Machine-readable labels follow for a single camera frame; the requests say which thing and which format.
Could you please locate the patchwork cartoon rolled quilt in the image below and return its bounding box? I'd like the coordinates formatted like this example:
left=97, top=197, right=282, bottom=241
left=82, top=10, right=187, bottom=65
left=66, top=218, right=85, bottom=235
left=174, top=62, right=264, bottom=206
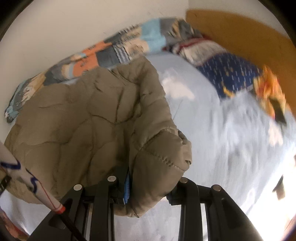
left=4, top=18, right=202, bottom=123

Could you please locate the black phone on bed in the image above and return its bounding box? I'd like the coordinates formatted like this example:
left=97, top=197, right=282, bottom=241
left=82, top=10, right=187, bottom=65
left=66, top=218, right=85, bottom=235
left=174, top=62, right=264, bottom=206
left=269, top=98, right=287, bottom=126

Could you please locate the orange yellow crumpled cloth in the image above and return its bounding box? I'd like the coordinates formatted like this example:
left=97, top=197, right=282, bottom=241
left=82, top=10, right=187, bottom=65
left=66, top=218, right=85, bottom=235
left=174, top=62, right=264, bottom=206
left=253, top=65, right=287, bottom=120

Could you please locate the navy starred striped pillow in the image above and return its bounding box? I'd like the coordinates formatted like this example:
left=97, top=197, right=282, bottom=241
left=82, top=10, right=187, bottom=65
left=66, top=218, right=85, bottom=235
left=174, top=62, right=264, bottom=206
left=163, top=38, right=262, bottom=99

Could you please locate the wooden headboard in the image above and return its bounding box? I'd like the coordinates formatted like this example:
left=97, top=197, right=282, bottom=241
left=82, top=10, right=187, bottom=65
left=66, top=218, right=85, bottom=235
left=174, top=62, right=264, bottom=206
left=186, top=9, right=295, bottom=122

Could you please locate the olive quilted hooded coat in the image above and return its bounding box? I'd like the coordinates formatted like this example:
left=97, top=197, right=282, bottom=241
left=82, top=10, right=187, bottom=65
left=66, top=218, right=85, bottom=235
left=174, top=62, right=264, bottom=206
left=4, top=57, right=192, bottom=217

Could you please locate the light blue cloud bedsheet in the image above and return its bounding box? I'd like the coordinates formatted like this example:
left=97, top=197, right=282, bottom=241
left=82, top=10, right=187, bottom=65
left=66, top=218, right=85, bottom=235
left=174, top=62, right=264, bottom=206
left=0, top=52, right=296, bottom=241

